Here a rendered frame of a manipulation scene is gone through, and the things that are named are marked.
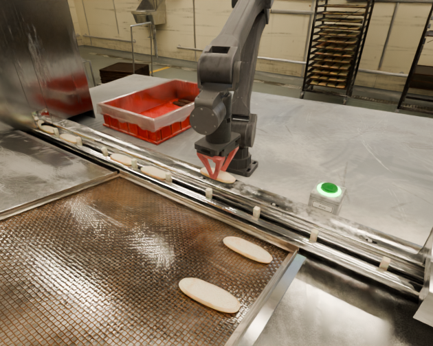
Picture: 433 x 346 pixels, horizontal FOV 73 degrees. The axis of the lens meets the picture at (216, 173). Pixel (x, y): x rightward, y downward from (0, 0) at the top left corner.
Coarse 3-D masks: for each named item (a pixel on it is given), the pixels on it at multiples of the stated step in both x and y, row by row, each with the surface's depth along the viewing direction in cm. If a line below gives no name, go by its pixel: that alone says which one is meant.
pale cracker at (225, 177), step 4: (204, 168) 74; (212, 168) 74; (204, 172) 73; (212, 172) 72; (220, 172) 72; (224, 172) 72; (208, 176) 72; (220, 176) 70; (224, 176) 71; (228, 176) 71; (232, 176) 71; (216, 180) 71; (220, 180) 70; (224, 180) 70; (228, 180) 70; (232, 180) 70
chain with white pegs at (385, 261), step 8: (56, 128) 109; (80, 144) 104; (104, 152) 96; (136, 160) 90; (168, 176) 83; (208, 192) 76; (216, 200) 77; (256, 208) 70; (256, 216) 70; (296, 232) 67; (312, 232) 63; (336, 248) 63; (352, 256) 61; (384, 256) 57; (376, 264) 59; (384, 264) 57; (392, 272) 58
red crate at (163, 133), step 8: (160, 104) 145; (168, 104) 145; (144, 112) 136; (152, 112) 136; (160, 112) 136; (168, 112) 136; (104, 120) 121; (112, 120) 118; (184, 120) 117; (112, 128) 120; (120, 128) 118; (128, 128) 114; (136, 128) 110; (160, 128) 106; (168, 128) 111; (176, 128) 115; (184, 128) 118; (136, 136) 112; (144, 136) 111; (152, 136) 108; (160, 136) 109; (168, 136) 112
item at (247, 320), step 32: (64, 192) 67; (128, 192) 71; (160, 192) 72; (0, 224) 55; (64, 224) 57; (128, 224) 59; (0, 256) 48; (32, 256) 48; (224, 256) 53; (288, 256) 54; (160, 288) 45; (64, 320) 38; (96, 320) 39; (128, 320) 39; (192, 320) 40
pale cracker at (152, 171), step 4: (144, 168) 87; (148, 168) 87; (152, 168) 87; (156, 168) 87; (144, 172) 86; (148, 172) 86; (152, 172) 85; (156, 172) 85; (160, 172) 85; (164, 172) 85; (152, 176) 85; (156, 176) 84; (160, 176) 84; (164, 176) 84
